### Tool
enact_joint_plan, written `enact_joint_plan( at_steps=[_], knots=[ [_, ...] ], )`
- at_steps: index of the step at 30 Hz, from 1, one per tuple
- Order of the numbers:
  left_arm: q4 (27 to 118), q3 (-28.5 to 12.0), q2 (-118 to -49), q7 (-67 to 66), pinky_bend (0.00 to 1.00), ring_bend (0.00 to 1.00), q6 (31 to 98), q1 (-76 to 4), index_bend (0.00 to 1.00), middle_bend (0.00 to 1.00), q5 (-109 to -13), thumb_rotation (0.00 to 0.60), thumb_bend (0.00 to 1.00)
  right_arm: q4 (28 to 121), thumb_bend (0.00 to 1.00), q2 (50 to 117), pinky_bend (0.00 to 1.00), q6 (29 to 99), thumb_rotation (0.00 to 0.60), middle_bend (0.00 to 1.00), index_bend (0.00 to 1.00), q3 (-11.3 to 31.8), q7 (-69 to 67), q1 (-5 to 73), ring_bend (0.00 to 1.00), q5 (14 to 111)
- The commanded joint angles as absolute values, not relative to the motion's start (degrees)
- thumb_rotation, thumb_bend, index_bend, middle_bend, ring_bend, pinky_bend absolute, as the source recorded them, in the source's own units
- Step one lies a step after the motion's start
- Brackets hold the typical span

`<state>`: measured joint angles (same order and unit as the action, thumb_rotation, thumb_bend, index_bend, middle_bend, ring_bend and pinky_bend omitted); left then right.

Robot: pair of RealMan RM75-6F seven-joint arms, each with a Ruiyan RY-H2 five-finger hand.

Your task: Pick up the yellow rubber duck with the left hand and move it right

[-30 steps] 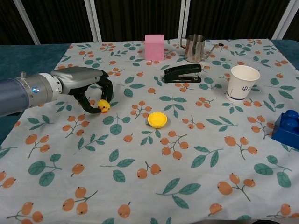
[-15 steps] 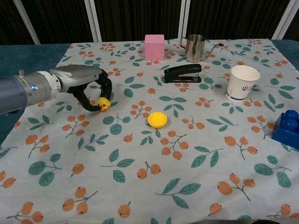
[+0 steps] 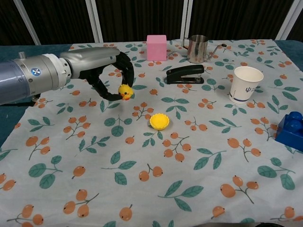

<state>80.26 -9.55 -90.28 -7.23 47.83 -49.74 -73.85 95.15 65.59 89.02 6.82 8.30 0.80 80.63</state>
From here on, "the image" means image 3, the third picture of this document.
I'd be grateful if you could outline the yellow toy egg tart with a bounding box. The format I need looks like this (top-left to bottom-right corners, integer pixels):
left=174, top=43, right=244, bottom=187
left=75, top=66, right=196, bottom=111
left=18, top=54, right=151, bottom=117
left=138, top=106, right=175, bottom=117
left=149, top=113, right=170, bottom=131

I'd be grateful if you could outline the pink foam cube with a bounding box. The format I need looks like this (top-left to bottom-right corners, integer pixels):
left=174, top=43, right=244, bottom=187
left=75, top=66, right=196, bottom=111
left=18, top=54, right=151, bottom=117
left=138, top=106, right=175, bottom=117
left=146, top=35, right=168, bottom=61

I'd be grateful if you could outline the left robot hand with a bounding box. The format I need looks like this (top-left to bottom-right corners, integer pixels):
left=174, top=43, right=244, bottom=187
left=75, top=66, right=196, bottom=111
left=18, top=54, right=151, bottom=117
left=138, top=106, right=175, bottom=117
left=59, top=46, right=135, bottom=102

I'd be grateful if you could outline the blue toy building block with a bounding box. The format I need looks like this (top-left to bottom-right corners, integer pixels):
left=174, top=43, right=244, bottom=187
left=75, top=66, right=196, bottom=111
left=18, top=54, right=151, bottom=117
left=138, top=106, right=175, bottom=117
left=275, top=111, right=303, bottom=152

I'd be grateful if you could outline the stainless steel pitcher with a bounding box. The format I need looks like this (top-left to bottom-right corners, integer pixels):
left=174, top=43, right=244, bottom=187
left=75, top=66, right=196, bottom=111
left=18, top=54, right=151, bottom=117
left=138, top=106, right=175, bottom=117
left=182, top=35, right=227, bottom=64

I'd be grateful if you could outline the floral patterned tablecloth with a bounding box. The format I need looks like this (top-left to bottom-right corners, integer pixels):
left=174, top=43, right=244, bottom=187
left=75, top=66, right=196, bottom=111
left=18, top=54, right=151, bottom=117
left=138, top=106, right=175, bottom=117
left=0, top=38, right=303, bottom=227

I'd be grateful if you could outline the white paper cup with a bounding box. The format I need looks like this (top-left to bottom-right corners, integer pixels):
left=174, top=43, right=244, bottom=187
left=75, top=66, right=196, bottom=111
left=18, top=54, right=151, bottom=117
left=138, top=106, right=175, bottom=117
left=228, top=66, right=265, bottom=105

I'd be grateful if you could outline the black folding screen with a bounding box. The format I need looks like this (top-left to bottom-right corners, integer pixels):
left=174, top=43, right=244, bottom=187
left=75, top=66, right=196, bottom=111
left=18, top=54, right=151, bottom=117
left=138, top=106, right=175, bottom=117
left=0, top=0, right=303, bottom=46

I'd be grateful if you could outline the black stapler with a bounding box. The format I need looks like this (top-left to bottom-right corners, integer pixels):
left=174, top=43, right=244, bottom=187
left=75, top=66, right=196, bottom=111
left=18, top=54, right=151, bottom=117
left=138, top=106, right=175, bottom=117
left=165, top=64, right=205, bottom=85

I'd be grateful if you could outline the yellow rubber duck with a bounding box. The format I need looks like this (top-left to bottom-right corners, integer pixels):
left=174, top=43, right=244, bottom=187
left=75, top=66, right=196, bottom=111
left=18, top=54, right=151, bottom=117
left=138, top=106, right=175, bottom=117
left=117, top=83, right=134, bottom=101

